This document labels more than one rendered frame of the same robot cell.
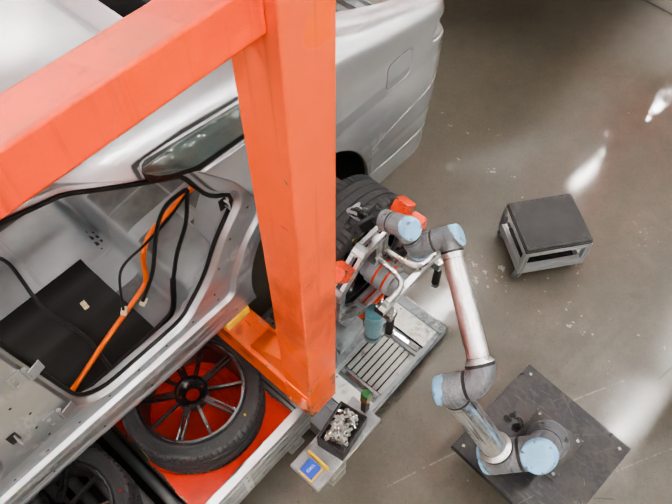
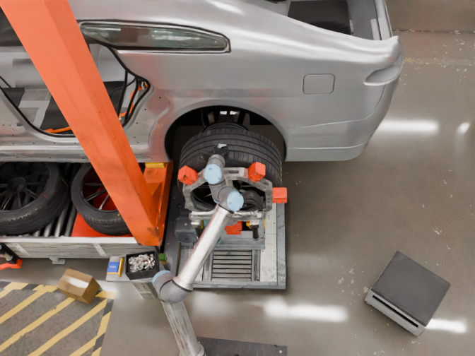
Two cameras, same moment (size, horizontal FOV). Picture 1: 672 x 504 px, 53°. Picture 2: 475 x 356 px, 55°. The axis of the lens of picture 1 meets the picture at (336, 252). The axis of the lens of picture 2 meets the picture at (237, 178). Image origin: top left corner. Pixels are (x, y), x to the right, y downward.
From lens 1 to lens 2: 170 cm
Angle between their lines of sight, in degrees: 31
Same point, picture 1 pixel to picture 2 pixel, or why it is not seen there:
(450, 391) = (157, 282)
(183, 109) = (124, 9)
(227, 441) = (99, 218)
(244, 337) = (148, 176)
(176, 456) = (76, 203)
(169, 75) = not seen: outside the picture
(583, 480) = not seen: outside the picture
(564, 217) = (424, 293)
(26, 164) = not seen: outside the picture
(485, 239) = (377, 265)
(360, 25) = (290, 32)
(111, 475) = (49, 186)
